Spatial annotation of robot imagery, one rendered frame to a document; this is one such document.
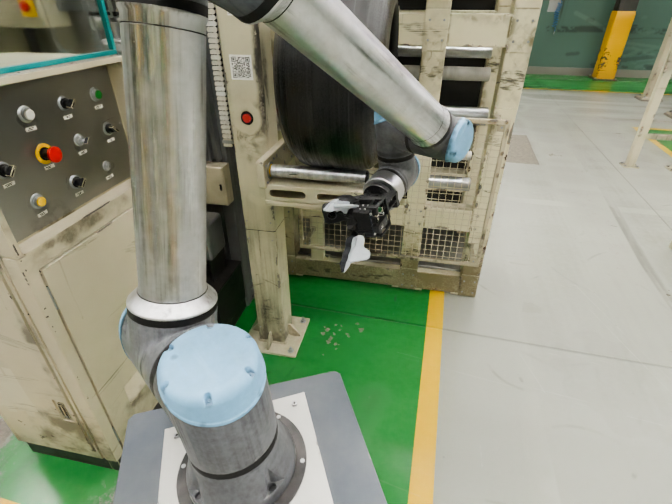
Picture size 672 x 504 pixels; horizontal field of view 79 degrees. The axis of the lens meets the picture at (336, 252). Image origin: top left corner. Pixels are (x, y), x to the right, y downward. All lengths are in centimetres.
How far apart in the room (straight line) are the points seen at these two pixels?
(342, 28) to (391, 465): 140
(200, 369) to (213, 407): 6
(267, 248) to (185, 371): 111
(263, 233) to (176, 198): 103
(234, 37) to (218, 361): 108
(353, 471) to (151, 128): 73
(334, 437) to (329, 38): 77
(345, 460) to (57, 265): 86
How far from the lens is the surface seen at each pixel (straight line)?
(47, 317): 128
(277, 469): 77
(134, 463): 103
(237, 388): 61
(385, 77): 70
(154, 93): 63
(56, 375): 146
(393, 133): 95
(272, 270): 175
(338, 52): 63
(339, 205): 81
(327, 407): 102
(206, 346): 66
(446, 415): 180
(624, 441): 200
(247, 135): 152
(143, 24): 64
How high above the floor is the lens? 141
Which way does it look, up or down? 32 degrees down
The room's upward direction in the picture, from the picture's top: straight up
